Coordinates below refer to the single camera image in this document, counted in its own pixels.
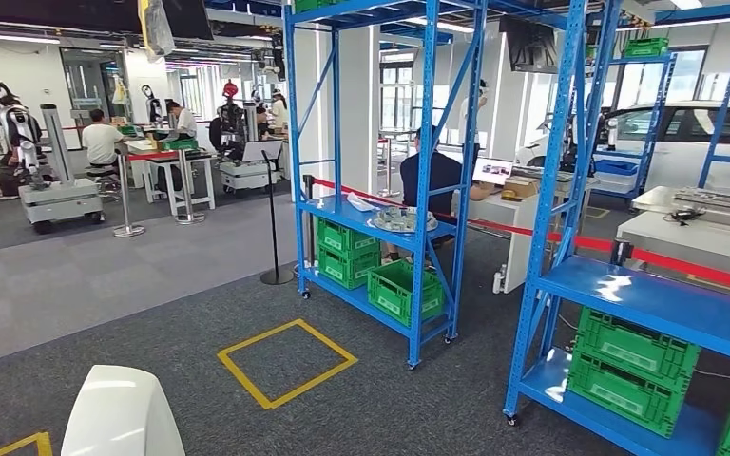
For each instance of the white car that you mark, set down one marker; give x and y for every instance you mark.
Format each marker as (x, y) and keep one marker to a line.
(673, 163)

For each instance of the black wheeled robot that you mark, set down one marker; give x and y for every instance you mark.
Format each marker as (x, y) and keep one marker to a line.
(233, 126)

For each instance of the grey stamped metal panel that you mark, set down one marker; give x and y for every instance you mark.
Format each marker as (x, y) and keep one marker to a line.
(541, 172)
(717, 203)

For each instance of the steel stanchion post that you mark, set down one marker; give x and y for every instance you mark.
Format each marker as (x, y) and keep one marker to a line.
(389, 163)
(187, 189)
(124, 195)

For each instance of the black stanchion post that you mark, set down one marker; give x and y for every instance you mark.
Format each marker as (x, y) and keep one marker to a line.
(622, 252)
(309, 186)

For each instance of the steel workbench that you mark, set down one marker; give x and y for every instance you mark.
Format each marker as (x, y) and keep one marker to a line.
(554, 182)
(655, 201)

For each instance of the hanging clear plastic bag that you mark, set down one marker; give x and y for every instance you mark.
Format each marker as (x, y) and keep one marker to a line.
(154, 28)

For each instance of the open laptop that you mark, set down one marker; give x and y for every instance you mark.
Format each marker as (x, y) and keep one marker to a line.
(493, 171)

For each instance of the black stool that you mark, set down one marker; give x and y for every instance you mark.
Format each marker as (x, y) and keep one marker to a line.
(103, 179)

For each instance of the black pole stand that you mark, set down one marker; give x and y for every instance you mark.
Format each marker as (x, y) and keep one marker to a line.
(274, 220)

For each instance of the white crumpled sheet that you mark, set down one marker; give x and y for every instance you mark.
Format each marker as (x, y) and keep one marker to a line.
(360, 203)

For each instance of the round tray of clear parts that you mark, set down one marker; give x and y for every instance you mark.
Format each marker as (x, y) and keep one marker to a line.
(403, 220)

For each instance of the seated person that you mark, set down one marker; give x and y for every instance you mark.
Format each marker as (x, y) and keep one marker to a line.
(447, 179)
(100, 141)

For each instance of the black hanging monitor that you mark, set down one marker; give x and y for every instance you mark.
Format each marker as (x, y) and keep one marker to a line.
(529, 44)

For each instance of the white plastic bottle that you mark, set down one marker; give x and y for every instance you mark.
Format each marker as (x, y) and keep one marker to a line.
(498, 280)

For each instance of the standing person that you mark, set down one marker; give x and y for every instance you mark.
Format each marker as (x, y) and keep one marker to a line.
(483, 87)

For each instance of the yellow tape roll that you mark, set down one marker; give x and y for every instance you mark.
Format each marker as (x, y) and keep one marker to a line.
(510, 196)

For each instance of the red barrier tape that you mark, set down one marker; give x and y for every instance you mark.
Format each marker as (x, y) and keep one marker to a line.
(686, 267)

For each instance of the white curved car part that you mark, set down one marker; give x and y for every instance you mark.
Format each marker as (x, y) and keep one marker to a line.
(119, 415)

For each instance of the cardboard box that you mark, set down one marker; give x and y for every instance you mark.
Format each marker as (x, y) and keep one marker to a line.
(521, 187)

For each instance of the blue plastic bin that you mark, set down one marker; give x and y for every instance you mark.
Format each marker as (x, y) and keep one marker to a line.
(617, 167)

